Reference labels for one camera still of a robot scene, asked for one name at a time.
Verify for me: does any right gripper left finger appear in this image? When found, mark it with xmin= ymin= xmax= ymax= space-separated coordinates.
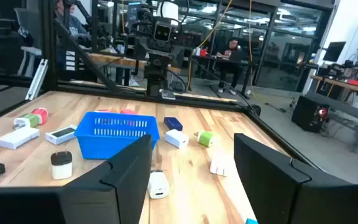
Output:
xmin=0 ymin=134 xmax=153 ymax=224

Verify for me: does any black background desk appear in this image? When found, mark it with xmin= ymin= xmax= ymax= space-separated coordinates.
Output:
xmin=194 ymin=54 xmax=257 ymax=94

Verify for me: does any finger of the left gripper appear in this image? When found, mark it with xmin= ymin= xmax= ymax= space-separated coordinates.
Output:
xmin=173 ymin=46 xmax=185 ymax=68
xmin=134 ymin=36 xmax=151 ymax=60

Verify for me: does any white charger with black rim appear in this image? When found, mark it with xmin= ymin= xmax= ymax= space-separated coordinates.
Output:
xmin=147 ymin=169 xmax=170 ymax=200

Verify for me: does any black monitor on workbench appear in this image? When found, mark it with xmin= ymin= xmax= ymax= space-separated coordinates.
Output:
xmin=323 ymin=41 xmax=347 ymax=62

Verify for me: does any dark blue power bank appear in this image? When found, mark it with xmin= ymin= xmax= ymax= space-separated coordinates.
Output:
xmin=163 ymin=116 xmax=184 ymax=132

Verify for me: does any wooden background table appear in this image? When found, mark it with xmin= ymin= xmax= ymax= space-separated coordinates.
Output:
xmin=88 ymin=52 xmax=180 ymax=74

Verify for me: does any wooden workbench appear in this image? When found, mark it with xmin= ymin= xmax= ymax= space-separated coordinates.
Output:
xmin=310 ymin=74 xmax=358 ymax=97

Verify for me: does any grey metal bench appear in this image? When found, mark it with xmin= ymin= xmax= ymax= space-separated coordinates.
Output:
xmin=305 ymin=91 xmax=358 ymax=153

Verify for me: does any green white wall charger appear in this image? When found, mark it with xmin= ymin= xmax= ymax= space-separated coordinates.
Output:
xmin=12 ymin=113 xmax=40 ymax=130
xmin=193 ymin=130 xmax=214 ymax=148

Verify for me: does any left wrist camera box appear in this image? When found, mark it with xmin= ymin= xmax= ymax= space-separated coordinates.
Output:
xmin=153 ymin=17 xmax=173 ymax=43

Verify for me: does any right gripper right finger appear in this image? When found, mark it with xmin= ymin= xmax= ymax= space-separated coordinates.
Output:
xmin=234 ymin=133 xmax=358 ymax=224

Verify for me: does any blue plastic basket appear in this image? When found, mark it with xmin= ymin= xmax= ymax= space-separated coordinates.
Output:
xmin=74 ymin=111 xmax=160 ymax=161

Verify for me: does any person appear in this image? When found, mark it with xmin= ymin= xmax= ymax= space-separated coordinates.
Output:
xmin=215 ymin=36 xmax=244 ymax=94
xmin=54 ymin=0 xmax=93 ymax=47

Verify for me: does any yellow hanging cable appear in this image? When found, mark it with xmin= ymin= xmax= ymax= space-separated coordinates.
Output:
xmin=186 ymin=0 xmax=234 ymax=91

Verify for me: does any silver aluminium extrusion bar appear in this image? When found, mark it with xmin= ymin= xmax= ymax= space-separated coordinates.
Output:
xmin=25 ymin=58 xmax=48 ymax=101

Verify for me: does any white cube wall charger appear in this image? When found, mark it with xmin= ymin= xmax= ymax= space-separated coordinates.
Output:
xmin=209 ymin=152 xmax=234 ymax=177
xmin=164 ymin=129 xmax=190 ymax=149

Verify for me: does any white power bank with screen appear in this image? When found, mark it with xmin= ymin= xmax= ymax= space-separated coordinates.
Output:
xmin=45 ymin=124 xmax=78 ymax=146

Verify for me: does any black computer tower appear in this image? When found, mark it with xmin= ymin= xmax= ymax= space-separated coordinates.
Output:
xmin=291 ymin=95 xmax=329 ymax=133

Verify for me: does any white charger with black top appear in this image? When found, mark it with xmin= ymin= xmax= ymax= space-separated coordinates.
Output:
xmin=50 ymin=146 xmax=73 ymax=180

